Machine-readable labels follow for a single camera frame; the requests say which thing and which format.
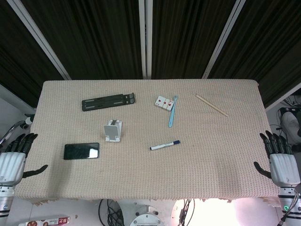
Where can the light blue toothbrush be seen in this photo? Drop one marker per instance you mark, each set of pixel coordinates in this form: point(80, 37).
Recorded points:
point(171, 116)

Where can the red snack packet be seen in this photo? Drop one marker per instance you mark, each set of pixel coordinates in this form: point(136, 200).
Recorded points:
point(44, 221)

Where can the white shoe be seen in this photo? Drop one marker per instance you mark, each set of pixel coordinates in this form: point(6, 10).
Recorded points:
point(290, 124)

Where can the white folding phone stand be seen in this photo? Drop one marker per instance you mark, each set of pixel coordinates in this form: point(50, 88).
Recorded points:
point(112, 131)

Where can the beige waffle tablecloth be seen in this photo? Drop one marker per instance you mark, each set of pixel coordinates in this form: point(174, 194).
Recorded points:
point(188, 169)

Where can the wooden chopstick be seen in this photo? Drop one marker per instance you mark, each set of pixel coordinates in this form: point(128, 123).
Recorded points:
point(211, 105)

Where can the blue capped whiteboard marker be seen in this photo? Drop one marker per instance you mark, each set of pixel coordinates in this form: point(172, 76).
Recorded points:
point(162, 146)

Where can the metal chair frame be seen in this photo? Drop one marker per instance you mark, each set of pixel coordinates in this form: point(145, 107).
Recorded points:
point(14, 127)

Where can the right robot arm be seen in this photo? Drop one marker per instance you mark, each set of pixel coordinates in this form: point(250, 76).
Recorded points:
point(288, 202)

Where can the white frame post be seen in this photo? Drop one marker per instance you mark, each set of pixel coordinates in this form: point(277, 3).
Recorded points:
point(40, 40)
point(142, 35)
point(284, 97)
point(223, 40)
point(149, 35)

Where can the playing card deck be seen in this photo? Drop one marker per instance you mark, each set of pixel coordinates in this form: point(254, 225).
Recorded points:
point(163, 103)

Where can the grey round robot base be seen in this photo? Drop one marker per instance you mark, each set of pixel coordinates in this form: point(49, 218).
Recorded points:
point(147, 217)

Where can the dark pleated curtain panel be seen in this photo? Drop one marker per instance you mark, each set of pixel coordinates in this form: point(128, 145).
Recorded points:
point(270, 47)
point(14, 58)
point(188, 35)
point(89, 35)

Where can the black smartphone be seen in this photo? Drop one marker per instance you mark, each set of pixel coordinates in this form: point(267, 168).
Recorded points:
point(81, 151)

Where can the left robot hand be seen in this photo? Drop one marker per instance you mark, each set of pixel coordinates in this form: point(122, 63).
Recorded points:
point(11, 164)

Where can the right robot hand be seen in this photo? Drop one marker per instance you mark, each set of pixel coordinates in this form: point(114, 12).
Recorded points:
point(283, 167)

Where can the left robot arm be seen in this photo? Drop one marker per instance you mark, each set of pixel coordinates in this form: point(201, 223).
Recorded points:
point(5, 200)

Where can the black folding holder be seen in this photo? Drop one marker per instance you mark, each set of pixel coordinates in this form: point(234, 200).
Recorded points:
point(105, 102)

